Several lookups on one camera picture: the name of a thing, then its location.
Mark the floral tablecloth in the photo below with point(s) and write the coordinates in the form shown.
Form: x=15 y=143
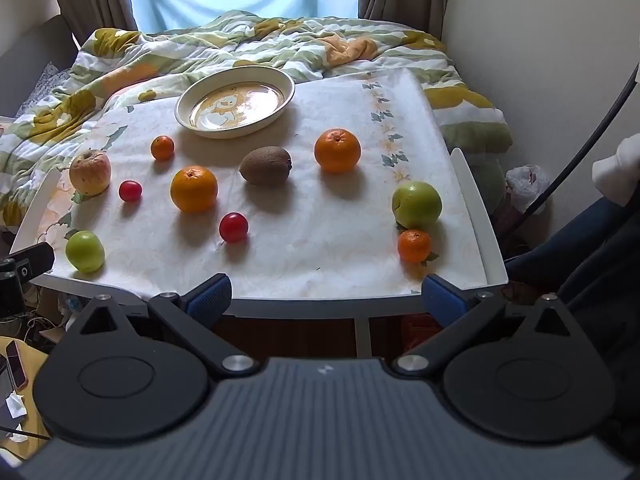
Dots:
x=310 y=230

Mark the large green apple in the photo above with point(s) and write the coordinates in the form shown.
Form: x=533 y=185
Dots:
x=417 y=205

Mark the small mandarin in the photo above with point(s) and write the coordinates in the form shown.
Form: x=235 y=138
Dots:
x=162 y=147
x=414 y=246

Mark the white cloth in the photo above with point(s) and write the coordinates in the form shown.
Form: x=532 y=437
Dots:
x=620 y=170

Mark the dark blue cloth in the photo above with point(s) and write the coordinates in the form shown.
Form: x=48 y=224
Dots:
x=600 y=260

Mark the pink phone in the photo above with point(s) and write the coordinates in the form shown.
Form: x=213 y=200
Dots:
x=16 y=364

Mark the green cushion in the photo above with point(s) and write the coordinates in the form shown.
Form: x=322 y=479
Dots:
x=487 y=180

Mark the red cherry tomato centre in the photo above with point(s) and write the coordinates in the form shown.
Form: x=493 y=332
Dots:
x=233 y=227

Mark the green lime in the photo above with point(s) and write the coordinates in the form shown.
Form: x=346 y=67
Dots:
x=85 y=251

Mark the cream bowl with bear print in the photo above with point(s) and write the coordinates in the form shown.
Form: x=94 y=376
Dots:
x=235 y=102

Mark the brown kiwi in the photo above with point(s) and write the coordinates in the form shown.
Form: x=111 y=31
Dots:
x=265 y=165

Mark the white tissue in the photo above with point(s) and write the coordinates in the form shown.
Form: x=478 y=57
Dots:
x=16 y=405

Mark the red cherry tomato left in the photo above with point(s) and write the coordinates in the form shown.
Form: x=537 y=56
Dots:
x=130 y=191

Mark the white plastic bag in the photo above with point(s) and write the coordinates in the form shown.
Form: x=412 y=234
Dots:
x=527 y=185

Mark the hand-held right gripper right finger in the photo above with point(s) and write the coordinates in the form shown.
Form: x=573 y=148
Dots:
x=442 y=301

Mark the red-yellow apple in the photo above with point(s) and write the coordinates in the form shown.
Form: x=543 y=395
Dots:
x=90 y=172

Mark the red cherry tomato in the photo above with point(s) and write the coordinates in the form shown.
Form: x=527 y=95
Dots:
x=130 y=191
x=233 y=227

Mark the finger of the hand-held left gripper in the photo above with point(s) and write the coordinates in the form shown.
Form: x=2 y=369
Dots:
x=33 y=259

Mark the grey headboard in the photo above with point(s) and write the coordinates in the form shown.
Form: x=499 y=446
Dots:
x=30 y=50

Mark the patterned pillow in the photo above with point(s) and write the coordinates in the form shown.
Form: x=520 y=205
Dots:
x=47 y=85

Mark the large orange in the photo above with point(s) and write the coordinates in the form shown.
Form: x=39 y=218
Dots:
x=337 y=150
x=194 y=189

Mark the floral striped blanket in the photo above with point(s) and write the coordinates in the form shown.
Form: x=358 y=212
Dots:
x=150 y=55

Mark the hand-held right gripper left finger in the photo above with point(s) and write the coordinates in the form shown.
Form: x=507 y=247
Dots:
x=210 y=296

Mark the yellow side table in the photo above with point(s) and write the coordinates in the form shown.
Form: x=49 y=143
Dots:
x=30 y=410

